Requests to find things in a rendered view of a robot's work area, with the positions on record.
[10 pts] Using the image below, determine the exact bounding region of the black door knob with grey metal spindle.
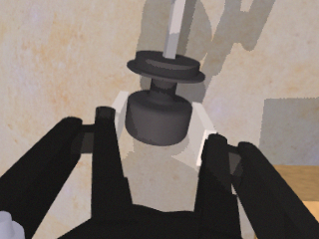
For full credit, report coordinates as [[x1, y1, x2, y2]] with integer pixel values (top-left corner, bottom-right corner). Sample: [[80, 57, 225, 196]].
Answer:
[[125, 0, 205, 146]]

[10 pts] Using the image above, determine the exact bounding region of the tan cardboard box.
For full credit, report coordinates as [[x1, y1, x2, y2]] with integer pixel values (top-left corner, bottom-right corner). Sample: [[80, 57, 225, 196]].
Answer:
[[273, 165, 319, 222]]

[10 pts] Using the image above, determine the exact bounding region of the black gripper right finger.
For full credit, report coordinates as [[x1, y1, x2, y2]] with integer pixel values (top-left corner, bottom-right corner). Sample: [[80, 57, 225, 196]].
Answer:
[[187, 102, 319, 239]]

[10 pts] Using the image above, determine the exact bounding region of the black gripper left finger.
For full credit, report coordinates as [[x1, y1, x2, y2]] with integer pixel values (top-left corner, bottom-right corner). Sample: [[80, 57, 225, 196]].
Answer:
[[0, 91, 143, 239]]

